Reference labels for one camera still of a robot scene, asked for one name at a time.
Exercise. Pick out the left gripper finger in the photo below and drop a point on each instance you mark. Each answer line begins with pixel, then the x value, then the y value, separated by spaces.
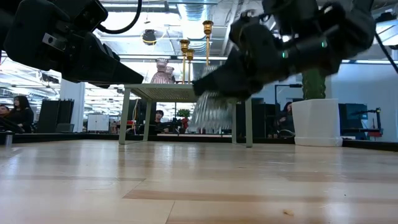
pixel 105 68

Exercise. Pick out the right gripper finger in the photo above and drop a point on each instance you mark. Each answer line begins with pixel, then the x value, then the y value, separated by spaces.
pixel 227 82

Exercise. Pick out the green ribbed glass candle holder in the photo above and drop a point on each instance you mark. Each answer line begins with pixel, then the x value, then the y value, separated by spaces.
pixel 211 115

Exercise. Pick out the gold metal candlestick holder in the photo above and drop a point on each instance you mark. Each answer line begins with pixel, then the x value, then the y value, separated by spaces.
pixel 207 26
pixel 184 43
pixel 190 53

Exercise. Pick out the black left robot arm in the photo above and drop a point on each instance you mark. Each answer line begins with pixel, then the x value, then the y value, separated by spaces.
pixel 2 18

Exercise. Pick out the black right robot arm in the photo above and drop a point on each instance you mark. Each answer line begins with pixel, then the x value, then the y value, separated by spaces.
pixel 348 28

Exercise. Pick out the white cabinet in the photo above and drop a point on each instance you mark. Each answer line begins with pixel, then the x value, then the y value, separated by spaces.
pixel 98 123

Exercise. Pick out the green plant in red pot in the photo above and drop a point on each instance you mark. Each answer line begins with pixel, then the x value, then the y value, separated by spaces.
pixel 184 123

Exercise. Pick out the green perforated metal stand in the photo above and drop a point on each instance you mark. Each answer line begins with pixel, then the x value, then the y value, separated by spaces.
pixel 161 92

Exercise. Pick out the green cactus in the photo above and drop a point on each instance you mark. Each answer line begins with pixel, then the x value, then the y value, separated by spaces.
pixel 314 88

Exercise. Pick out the person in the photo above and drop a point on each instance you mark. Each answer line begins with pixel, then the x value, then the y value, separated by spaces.
pixel 21 115
pixel 3 113
pixel 285 119
pixel 159 123

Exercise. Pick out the black cabinet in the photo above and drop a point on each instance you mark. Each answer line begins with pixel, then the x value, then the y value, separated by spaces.
pixel 54 116

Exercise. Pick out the white plant pot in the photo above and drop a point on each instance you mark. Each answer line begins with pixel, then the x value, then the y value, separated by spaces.
pixel 317 123

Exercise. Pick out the dark workstation desk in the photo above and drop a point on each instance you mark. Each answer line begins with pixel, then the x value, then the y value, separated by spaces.
pixel 354 118

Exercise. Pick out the small crumb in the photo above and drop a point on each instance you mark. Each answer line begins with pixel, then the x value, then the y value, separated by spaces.
pixel 288 212

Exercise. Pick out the black overhead camera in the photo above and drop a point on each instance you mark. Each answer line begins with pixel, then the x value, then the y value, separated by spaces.
pixel 149 37

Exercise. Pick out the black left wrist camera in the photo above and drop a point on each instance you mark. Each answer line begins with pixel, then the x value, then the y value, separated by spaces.
pixel 90 14

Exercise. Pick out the silver ventilation duct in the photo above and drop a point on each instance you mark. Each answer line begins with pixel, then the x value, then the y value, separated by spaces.
pixel 194 15

